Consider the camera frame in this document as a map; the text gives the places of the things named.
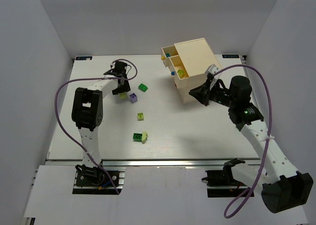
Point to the cream plastic drawer cabinet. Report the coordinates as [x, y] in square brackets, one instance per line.
[196, 56]

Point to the black table label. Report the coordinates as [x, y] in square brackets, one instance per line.
[230, 55]
[83, 58]

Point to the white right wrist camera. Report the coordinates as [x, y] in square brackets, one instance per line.
[211, 71]

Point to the black table label right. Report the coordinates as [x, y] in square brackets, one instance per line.
[230, 55]

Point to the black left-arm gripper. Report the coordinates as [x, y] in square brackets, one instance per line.
[122, 85]

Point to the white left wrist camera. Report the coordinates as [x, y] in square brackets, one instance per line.
[113, 66]

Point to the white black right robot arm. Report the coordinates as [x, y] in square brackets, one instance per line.
[283, 187]

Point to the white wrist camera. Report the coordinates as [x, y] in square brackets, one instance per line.
[211, 71]
[113, 66]

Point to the dark green sloped lego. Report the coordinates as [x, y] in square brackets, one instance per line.
[143, 87]

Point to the lime green lego front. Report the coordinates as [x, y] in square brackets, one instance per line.
[144, 137]

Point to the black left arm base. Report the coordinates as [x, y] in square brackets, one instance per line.
[94, 181]

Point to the cream drawer blue knob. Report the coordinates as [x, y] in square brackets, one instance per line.
[177, 64]

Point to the purple square lego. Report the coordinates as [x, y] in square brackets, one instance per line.
[133, 97]

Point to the dark green lego front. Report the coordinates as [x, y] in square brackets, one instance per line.
[137, 137]

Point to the black table label left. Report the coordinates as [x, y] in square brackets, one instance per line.
[83, 58]

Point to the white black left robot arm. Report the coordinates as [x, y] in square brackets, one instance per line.
[87, 111]

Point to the lime green small lego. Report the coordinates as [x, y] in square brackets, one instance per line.
[181, 73]

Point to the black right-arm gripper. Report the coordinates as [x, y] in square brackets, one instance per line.
[205, 94]

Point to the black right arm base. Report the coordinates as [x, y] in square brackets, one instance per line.
[221, 184]

